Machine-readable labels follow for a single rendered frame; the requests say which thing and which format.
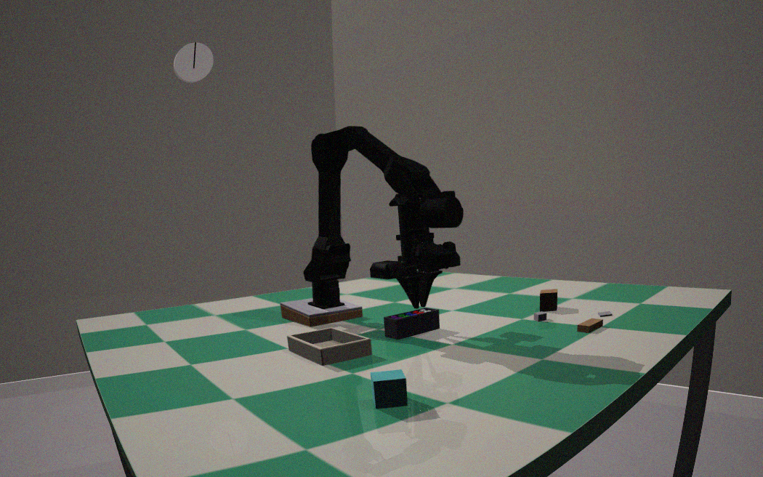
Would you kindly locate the teal cube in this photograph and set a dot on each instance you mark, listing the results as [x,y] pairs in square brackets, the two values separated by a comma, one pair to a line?
[389,389]

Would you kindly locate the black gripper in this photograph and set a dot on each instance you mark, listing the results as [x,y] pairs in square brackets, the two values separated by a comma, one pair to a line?
[417,284]

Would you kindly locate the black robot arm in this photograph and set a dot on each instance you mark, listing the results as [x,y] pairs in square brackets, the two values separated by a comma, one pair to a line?
[409,179]

